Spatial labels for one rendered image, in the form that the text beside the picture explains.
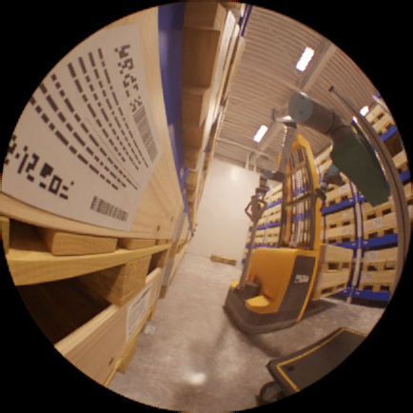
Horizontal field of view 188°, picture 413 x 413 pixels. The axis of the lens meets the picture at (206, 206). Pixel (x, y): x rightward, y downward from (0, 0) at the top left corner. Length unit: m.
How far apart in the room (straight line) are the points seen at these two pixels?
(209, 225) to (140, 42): 6.89
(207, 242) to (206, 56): 6.81
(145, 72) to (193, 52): 0.36
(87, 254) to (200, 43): 0.55
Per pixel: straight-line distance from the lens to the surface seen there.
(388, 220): 2.94
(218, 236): 6.93
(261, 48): 7.16
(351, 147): 0.55
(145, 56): 0.17
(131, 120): 0.15
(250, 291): 1.46
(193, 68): 0.52
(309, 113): 0.61
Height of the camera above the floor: 0.79
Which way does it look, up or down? 16 degrees up
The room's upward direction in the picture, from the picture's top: 15 degrees clockwise
